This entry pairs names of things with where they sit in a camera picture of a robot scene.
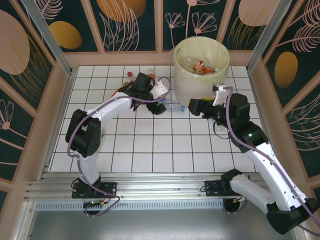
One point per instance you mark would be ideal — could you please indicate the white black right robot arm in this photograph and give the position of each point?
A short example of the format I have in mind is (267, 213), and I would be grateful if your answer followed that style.
(270, 170)

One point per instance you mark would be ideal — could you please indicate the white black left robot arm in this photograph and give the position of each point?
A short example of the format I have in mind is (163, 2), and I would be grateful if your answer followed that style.
(87, 168)

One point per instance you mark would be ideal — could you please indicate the dark panel pink line flowers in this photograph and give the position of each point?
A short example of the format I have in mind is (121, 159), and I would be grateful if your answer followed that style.
(180, 20)

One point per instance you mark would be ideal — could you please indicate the orange cap clear bottle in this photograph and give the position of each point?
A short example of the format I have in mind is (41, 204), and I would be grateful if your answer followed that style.
(151, 72)

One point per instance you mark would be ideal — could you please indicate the aluminium arm base rail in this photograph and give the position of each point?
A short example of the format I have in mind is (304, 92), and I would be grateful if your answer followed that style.
(160, 186)

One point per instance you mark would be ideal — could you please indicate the aluminium frame post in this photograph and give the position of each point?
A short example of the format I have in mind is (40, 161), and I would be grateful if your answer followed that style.
(22, 220)
(49, 37)
(264, 35)

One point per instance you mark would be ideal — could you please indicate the dark panel orange circle leaves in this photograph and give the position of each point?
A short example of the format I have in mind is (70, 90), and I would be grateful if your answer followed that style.
(120, 25)

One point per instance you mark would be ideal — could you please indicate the grey metal sheet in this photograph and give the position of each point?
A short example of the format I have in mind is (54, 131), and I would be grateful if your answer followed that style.
(160, 225)

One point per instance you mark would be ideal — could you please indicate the clear bottle colourful blue label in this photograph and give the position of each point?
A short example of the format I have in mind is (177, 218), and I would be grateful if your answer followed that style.
(175, 108)

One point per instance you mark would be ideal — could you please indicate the red cap red label bottle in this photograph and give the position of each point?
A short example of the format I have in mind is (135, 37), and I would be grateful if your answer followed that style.
(129, 73)

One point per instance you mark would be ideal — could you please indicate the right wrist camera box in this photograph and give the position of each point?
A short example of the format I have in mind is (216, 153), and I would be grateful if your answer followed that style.
(216, 87)

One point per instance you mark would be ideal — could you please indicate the pale yellow bin liner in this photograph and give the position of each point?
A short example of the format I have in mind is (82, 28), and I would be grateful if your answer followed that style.
(200, 50)

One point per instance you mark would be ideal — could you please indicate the dark panel large peach circle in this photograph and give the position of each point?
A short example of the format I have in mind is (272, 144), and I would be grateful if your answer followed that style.
(15, 45)

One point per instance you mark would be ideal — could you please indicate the dark panel peach oval grass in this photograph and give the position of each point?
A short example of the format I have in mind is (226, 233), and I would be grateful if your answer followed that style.
(250, 15)

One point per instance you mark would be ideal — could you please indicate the dark panel single pink flower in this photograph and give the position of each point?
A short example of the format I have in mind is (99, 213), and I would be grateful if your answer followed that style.
(10, 125)

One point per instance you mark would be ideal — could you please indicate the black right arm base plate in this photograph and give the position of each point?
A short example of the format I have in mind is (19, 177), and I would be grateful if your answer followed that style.
(211, 187)

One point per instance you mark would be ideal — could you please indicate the white ribbed plastic bin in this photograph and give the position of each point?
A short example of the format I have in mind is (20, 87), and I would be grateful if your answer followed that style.
(185, 87)

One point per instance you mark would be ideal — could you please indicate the white left camera bracket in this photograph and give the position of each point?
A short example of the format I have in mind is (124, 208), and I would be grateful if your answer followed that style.
(158, 90)

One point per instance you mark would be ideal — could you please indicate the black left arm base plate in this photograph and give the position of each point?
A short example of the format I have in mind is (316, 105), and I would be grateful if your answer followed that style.
(110, 188)

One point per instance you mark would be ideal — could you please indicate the white right camera bracket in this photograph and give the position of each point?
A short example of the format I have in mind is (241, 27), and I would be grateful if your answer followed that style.
(220, 96)

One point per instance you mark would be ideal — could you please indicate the white camera bracket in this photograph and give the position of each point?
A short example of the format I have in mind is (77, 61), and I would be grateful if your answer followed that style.
(220, 96)
(158, 90)

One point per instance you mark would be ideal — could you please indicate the aluminium table side rail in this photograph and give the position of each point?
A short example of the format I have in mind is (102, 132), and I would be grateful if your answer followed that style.
(60, 120)

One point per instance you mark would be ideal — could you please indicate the dark panel pink feather leaves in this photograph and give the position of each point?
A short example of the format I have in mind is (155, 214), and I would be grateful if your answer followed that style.
(307, 130)

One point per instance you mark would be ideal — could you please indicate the dark panel gold oval feather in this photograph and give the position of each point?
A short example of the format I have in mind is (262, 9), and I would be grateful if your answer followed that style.
(286, 68)

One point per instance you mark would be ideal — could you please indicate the dark panel small gold oval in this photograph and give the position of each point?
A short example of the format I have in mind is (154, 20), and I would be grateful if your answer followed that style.
(65, 35)

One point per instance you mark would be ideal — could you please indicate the orange label brown cap bottle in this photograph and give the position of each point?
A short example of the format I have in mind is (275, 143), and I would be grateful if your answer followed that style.
(117, 92)

